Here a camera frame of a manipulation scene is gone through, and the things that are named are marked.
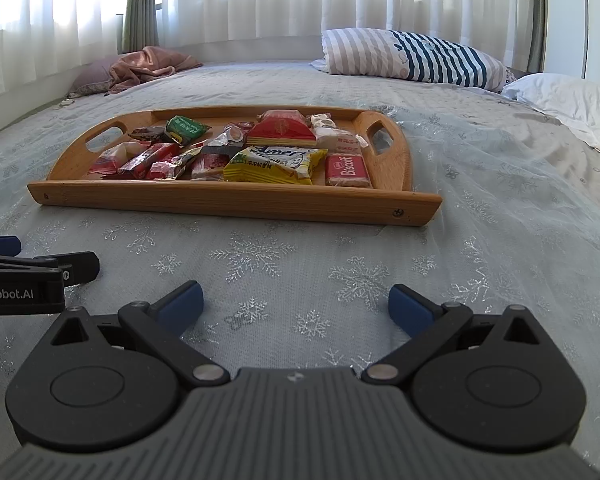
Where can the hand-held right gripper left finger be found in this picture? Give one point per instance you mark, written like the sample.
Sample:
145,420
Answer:
182,305

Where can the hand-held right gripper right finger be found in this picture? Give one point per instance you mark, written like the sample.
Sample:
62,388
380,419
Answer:
405,307

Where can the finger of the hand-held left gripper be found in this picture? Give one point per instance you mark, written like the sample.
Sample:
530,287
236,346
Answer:
80,266
0,246

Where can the wooden tray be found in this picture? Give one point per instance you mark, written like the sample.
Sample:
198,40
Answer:
230,196

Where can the dark red snack bar packet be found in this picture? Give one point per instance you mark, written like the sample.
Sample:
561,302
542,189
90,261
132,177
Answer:
140,160

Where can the square red snack packet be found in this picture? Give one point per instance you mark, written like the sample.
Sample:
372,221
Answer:
210,166

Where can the dark brown snack packet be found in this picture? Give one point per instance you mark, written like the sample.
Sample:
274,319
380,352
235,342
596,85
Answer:
147,133

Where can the red biscuit packet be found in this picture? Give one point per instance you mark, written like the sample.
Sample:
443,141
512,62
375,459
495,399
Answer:
347,170

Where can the yellow snack packet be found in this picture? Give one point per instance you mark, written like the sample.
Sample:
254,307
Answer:
275,165

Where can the silver brown snack packet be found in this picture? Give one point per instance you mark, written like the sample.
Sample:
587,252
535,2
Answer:
225,140

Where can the green snack packet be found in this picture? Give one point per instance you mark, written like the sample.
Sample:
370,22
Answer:
185,127

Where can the large red snack packet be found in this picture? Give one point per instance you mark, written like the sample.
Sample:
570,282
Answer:
280,127

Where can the clear brown snack packet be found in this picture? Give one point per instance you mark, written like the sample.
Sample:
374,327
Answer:
322,121

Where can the small white object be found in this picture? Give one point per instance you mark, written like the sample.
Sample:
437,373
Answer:
66,102

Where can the purple pillow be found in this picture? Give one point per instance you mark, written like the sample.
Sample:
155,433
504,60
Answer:
92,77

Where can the pink blanket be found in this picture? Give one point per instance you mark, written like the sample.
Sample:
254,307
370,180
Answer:
145,62

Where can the striped pillow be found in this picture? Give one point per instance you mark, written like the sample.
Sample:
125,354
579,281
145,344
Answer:
370,52

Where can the white pillow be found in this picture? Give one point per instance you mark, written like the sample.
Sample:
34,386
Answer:
565,100

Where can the green curtain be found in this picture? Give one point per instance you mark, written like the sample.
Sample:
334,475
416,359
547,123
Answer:
537,15
141,5

